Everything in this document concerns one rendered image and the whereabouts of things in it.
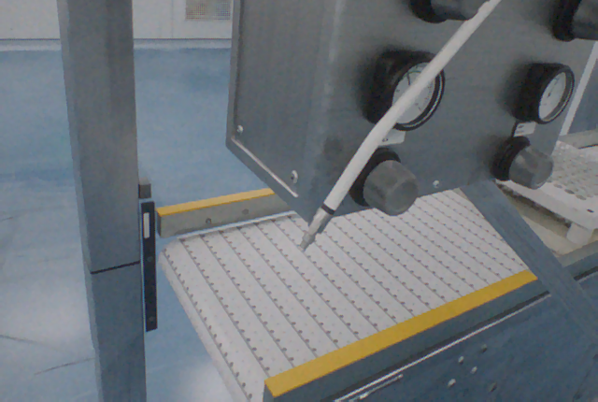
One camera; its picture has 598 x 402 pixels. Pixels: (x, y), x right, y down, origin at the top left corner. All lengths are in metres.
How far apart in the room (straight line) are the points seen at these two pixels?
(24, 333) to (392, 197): 1.70
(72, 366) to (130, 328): 1.04
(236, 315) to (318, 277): 0.11
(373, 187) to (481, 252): 0.45
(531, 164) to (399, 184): 0.12
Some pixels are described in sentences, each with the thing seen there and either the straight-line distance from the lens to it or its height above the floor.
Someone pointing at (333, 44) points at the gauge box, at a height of 1.22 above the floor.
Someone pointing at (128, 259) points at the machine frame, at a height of 0.89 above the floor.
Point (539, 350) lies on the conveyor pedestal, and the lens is 0.98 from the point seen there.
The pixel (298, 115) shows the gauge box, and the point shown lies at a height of 1.18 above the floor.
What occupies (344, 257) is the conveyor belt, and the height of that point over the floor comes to 0.91.
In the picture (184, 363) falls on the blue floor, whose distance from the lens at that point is 1.68.
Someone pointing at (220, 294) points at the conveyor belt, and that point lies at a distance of 0.52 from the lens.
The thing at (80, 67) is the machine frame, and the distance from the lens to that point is 0.50.
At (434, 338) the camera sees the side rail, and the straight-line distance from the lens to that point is 0.50.
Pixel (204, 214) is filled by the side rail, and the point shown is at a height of 0.94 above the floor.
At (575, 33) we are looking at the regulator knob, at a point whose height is 1.23.
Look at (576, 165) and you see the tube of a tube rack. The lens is 0.86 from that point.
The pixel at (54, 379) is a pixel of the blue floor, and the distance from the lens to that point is 1.70.
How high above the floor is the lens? 1.26
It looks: 27 degrees down
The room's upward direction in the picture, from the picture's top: 8 degrees clockwise
